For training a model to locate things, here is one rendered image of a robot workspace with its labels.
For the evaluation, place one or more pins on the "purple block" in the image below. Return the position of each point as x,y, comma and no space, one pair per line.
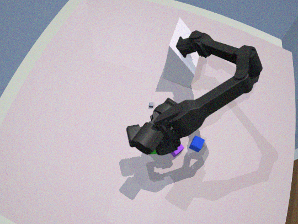
176,152

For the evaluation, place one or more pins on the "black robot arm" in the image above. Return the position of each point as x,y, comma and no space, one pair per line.
187,116

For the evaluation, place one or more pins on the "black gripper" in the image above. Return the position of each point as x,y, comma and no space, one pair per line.
133,130

